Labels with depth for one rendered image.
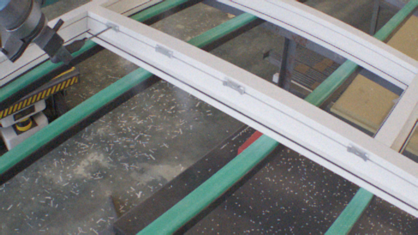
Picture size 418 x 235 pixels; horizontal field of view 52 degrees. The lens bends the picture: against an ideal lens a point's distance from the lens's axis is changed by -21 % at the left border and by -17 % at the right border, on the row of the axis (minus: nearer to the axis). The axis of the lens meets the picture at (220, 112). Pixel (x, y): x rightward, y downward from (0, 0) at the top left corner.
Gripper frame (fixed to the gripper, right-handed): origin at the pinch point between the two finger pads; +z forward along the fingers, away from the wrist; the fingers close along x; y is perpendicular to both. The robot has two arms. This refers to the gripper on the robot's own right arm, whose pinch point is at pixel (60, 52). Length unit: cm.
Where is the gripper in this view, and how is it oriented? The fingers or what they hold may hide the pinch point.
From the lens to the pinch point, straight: 114.4
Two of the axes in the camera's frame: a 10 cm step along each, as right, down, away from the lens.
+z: 2.3, 3.2, 9.2
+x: -7.7, -5.2, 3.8
